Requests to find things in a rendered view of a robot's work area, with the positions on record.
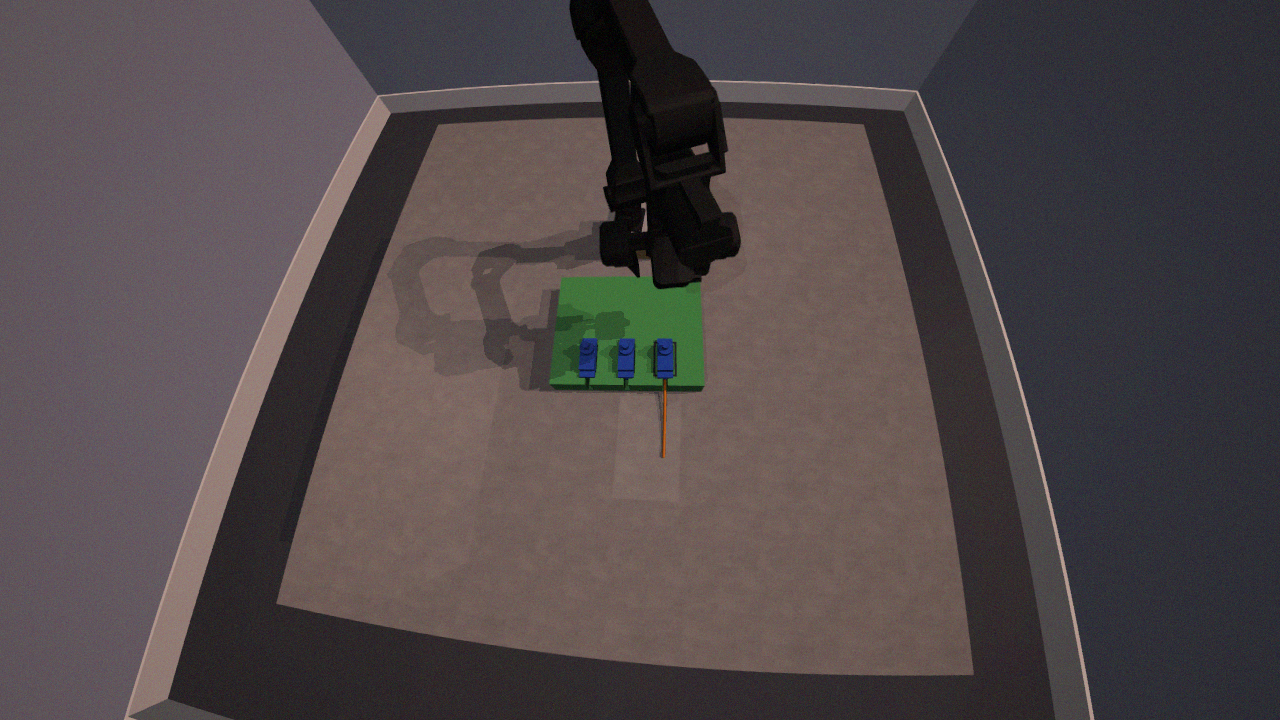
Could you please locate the green flat panel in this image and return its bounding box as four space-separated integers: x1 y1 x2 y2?
550 275 705 392

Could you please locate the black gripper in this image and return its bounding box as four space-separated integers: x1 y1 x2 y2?
599 204 741 277

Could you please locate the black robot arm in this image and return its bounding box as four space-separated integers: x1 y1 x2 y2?
570 0 733 290

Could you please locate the blue micro servo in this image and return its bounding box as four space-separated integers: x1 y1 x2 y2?
657 338 673 457

